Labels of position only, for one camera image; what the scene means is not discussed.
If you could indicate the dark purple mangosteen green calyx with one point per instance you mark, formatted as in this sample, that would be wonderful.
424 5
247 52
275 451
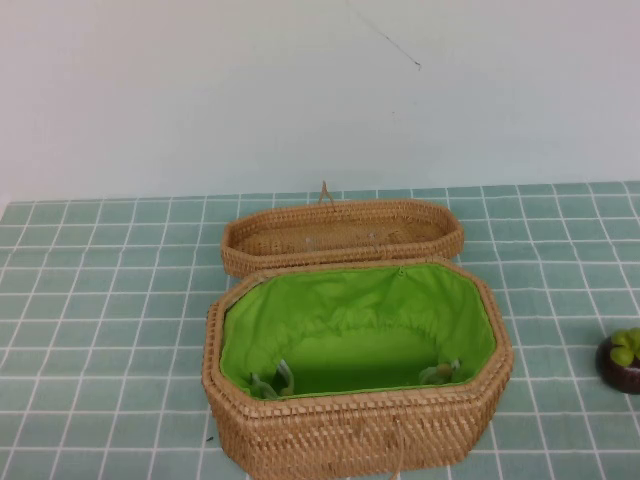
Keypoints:
620 370

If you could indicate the green white checked tablecloth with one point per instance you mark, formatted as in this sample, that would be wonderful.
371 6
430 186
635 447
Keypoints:
100 300

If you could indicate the woven rattan basket lid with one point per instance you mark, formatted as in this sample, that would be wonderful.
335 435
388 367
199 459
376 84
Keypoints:
340 234

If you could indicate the woven rattan basket green lining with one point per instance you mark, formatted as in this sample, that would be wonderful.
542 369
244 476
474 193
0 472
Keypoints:
350 430

